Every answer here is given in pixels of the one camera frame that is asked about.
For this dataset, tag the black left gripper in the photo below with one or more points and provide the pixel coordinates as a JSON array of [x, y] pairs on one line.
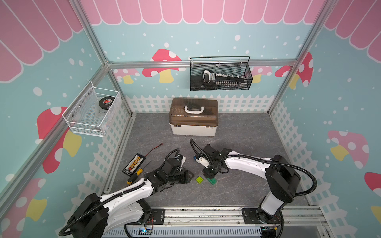
[[185, 178]]

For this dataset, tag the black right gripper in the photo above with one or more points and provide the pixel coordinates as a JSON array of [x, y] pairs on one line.
[[207, 174]]

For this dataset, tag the lime green square lego brick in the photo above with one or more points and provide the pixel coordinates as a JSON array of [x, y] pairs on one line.
[[199, 179]]

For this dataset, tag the dark green long lego brick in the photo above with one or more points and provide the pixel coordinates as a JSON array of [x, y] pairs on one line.
[[212, 181]]

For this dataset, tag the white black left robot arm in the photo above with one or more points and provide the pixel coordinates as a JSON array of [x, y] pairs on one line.
[[97, 215]]

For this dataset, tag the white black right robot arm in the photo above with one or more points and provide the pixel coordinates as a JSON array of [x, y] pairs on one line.
[[286, 181]]

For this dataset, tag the beige toolbox with brown lid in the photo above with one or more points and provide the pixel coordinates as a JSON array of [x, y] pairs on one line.
[[194, 117]]

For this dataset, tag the socket bit set in basket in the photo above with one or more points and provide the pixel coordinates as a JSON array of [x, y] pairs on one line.
[[220, 80]]

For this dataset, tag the black tape roll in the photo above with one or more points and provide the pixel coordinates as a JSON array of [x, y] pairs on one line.
[[106, 102]]

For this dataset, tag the yellow handled screwdriver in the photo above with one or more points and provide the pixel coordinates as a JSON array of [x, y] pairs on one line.
[[134, 176]]

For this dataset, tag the black wire wall basket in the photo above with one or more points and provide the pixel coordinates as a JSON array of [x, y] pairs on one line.
[[232, 65]]

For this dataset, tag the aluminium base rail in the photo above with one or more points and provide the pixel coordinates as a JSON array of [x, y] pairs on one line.
[[236, 216]]

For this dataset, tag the white wire wall basket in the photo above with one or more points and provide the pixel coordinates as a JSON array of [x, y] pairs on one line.
[[84, 116]]

